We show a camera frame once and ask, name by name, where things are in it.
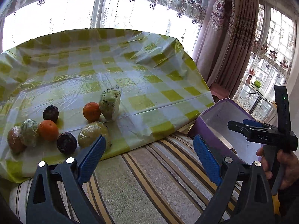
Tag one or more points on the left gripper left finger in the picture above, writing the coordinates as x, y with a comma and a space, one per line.
45, 205

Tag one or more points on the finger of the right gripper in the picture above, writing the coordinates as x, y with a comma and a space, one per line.
255, 125
238, 127

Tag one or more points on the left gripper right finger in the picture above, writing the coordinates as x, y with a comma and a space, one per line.
254, 204

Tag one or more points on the dark passion fruit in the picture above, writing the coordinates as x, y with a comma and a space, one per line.
66, 143
51, 113

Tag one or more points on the orange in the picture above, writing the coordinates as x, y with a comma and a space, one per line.
48, 130
91, 111

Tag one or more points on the brown-orange fruit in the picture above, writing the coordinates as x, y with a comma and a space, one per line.
14, 140

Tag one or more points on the large yellow-green fruit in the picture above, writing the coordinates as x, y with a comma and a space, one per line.
92, 132

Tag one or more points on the green round fruit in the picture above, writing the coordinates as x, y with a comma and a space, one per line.
29, 132

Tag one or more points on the dark passion fruit back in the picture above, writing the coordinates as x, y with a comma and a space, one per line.
51, 113

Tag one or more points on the green fruit pointed bag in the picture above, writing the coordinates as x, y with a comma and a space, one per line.
109, 102

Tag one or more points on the person's right hand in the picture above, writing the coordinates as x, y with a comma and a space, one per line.
289, 160

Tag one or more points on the small glass side table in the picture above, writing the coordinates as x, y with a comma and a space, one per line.
253, 101

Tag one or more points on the purple cardboard box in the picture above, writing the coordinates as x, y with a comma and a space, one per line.
212, 126

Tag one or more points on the pink plastic stool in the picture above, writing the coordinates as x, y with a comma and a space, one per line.
218, 92

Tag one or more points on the green object on table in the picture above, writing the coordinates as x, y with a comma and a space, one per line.
257, 84

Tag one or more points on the small pink fan ornament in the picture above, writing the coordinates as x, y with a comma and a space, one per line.
251, 74

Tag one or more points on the striped plush seat cover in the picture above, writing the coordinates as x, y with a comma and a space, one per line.
162, 182

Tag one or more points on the pink patterned curtain right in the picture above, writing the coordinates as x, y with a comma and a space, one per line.
225, 42

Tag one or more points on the yellow checked plastic tablecloth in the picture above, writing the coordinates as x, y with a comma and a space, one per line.
162, 89

